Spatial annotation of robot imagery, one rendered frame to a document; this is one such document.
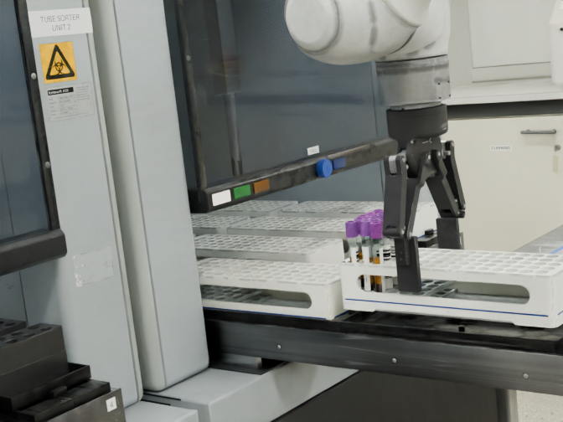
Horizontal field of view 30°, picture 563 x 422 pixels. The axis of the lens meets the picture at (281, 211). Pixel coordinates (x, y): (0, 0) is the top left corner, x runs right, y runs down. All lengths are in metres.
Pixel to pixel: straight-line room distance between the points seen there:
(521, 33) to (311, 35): 3.39
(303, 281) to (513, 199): 2.50
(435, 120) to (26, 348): 0.56
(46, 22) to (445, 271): 0.57
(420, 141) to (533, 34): 3.16
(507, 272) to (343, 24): 0.36
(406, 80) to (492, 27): 3.25
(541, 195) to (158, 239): 2.54
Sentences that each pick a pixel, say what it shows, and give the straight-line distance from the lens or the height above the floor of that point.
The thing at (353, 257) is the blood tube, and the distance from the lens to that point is 1.36.
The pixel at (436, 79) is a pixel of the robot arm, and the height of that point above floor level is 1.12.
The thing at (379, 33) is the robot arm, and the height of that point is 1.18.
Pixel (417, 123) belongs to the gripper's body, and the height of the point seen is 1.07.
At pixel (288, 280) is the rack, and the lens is 1.43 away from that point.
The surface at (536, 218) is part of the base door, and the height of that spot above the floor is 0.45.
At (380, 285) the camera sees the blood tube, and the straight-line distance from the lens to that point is 1.35.
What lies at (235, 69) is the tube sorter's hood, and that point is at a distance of 1.53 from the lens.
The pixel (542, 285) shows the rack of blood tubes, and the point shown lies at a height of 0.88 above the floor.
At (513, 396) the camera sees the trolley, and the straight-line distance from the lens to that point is 1.67.
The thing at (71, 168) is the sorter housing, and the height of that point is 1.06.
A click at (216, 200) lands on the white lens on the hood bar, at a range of 1.47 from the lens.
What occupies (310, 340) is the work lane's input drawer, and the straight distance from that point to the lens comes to 1.41.
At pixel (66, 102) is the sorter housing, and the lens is 1.32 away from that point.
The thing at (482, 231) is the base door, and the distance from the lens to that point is 3.95.
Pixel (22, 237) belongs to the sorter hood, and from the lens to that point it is 1.26.
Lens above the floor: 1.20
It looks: 10 degrees down
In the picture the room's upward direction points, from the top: 7 degrees counter-clockwise
